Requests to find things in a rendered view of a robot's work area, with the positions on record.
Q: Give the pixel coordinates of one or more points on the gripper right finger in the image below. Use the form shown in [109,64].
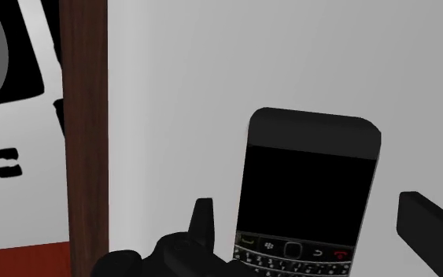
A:
[432,226]

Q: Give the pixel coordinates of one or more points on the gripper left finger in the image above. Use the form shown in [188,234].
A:
[190,255]

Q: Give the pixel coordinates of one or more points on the black keypad phone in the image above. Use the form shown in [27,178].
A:
[305,184]

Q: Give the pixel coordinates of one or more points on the white table with brown edge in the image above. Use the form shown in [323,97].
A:
[85,115]

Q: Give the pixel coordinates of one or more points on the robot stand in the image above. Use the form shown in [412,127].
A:
[23,65]

